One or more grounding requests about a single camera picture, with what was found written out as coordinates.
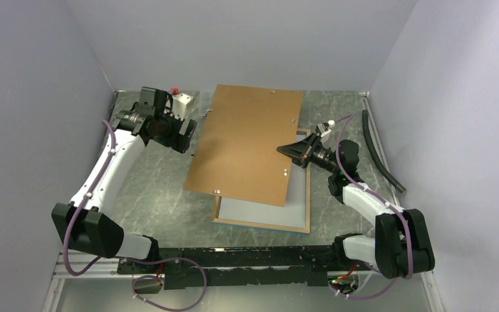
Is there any aluminium rail frame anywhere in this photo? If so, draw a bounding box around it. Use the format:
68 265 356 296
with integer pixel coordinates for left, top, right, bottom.
44 252 444 311

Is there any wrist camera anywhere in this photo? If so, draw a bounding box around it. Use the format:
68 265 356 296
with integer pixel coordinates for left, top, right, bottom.
315 120 336 142
170 87 194 120

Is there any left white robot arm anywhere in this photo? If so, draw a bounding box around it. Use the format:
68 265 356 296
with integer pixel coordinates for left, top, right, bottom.
51 86 197 273

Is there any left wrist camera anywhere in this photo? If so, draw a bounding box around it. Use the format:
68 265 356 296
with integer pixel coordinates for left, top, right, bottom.
170 87 194 120

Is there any black mounting base bar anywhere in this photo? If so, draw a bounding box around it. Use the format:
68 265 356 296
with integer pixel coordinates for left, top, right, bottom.
116 245 366 290

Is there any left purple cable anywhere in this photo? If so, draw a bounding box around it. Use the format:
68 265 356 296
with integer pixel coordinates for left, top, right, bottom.
62 120 207 312

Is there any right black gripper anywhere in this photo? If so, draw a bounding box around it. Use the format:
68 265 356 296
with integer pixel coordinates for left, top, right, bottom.
276 133 340 175

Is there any wooden picture frame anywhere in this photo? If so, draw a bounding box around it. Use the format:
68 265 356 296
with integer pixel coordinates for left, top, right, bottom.
211 127 313 235

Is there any brown frame backing board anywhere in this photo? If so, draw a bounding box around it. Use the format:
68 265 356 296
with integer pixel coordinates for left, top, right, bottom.
184 84 303 206

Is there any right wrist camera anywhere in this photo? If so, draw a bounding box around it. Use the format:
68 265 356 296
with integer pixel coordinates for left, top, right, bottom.
315 120 336 142

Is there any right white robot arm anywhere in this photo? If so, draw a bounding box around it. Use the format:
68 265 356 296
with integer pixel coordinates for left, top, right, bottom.
276 133 435 279

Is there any clear plastic organizer box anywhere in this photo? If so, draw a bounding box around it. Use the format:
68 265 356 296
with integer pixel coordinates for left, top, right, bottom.
198 91 214 118

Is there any hot air balloon photo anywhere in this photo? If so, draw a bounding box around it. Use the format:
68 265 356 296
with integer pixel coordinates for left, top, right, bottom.
217 172 307 228

